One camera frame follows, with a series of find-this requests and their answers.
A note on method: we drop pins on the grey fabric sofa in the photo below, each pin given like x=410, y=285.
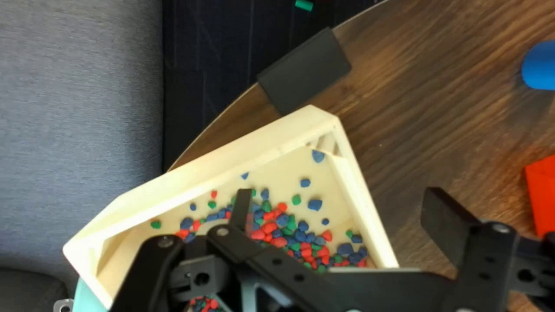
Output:
x=70, y=115

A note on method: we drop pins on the red block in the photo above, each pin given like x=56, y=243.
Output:
x=544, y=193

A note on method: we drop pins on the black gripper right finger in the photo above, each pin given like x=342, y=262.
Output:
x=445, y=222

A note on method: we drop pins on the small green object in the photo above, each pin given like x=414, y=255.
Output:
x=304, y=4

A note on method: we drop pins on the colourful beads heap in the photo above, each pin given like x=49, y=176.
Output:
x=289, y=231

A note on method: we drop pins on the teal plastic scoop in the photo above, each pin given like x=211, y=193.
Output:
x=89, y=297

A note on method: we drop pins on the cream wooden box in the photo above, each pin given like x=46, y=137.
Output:
x=231, y=157

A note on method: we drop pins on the blue cylinder block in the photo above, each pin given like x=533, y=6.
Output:
x=540, y=66

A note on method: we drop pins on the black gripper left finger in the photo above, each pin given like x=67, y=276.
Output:
x=240, y=210

